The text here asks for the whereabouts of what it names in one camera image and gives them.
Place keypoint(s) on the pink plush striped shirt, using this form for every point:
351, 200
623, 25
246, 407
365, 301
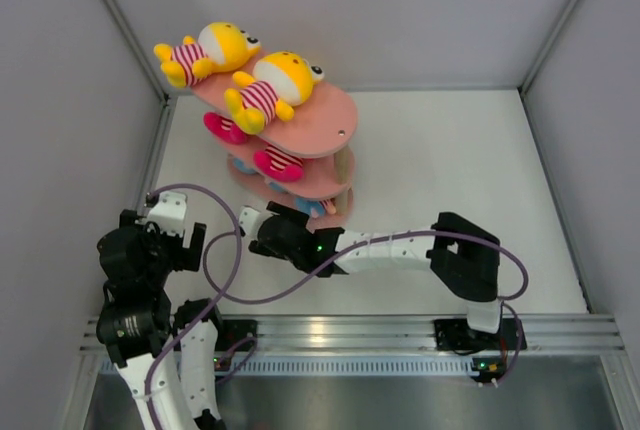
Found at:
224, 128

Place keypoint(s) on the white pink-eared plush toy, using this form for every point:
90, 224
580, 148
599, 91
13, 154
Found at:
279, 165

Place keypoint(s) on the pink three-tier wooden shelf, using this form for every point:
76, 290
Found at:
320, 135

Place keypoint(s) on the large yellow plush on shelf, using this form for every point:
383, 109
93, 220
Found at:
220, 47

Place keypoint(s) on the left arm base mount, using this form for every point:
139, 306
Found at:
236, 332

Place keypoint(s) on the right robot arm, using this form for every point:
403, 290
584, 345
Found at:
463, 257

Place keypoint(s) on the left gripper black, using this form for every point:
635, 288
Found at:
185, 258

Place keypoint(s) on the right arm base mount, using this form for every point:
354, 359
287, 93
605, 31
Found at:
454, 335

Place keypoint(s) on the blue plush under shelf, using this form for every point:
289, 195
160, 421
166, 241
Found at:
240, 166

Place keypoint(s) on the aluminium front rail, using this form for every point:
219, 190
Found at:
546, 334

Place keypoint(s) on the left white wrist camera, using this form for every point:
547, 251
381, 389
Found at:
169, 213

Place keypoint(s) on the yellow plush striped shirt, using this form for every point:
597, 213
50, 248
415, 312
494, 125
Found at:
278, 83

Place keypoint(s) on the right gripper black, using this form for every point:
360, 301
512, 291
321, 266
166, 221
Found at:
299, 218

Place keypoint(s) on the peach-faced boy plush doll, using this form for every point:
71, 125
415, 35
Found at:
274, 186

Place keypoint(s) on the slotted grey cable duct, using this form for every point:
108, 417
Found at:
261, 364

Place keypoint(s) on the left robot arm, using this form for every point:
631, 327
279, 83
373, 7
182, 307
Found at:
167, 365

